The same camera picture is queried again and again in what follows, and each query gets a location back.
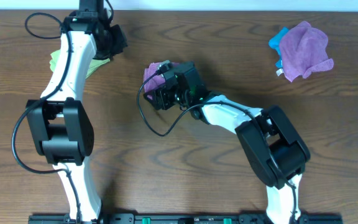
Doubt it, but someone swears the purple cloth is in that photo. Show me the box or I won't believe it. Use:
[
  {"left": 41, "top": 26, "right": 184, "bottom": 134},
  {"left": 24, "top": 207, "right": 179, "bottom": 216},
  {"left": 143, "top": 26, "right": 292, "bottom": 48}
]
[
  {"left": 143, "top": 62, "right": 165, "bottom": 93},
  {"left": 279, "top": 21, "right": 334, "bottom": 82}
]

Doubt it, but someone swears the white cloth label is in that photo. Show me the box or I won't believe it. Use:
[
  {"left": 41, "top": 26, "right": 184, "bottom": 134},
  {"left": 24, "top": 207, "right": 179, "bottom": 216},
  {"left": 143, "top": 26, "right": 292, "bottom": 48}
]
[{"left": 276, "top": 68, "right": 284, "bottom": 76}]

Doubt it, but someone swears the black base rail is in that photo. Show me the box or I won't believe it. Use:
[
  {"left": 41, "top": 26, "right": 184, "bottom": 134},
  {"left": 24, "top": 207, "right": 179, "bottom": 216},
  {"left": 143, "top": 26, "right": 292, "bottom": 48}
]
[{"left": 28, "top": 213, "right": 343, "bottom": 224}]

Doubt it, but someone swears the folded green cloth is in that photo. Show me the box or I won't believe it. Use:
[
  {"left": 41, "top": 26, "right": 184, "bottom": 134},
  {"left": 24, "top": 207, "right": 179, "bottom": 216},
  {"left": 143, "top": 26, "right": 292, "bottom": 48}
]
[{"left": 49, "top": 50, "right": 111, "bottom": 78}]

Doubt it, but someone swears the blue cloth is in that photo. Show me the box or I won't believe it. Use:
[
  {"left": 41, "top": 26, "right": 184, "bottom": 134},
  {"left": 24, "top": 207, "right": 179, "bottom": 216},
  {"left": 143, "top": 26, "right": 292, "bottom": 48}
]
[{"left": 268, "top": 27, "right": 289, "bottom": 68}]

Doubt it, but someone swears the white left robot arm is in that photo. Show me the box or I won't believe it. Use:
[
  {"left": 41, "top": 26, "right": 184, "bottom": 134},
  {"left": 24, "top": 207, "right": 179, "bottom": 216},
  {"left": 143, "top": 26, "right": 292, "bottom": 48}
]
[{"left": 20, "top": 0, "right": 127, "bottom": 223}]

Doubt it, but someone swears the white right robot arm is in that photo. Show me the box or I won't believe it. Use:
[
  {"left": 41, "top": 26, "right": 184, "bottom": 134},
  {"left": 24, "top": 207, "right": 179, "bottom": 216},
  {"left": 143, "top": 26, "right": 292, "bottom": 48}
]
[{"left": 144, "top": 89, "right": 310, "bottom": 223}]

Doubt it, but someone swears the crumpled purple cloth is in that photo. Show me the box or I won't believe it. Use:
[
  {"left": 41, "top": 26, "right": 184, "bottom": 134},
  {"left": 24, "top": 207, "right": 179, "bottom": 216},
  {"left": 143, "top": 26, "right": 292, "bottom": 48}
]
[{"left": 279, "top": 21, "right": 334, "bottom": 82}]

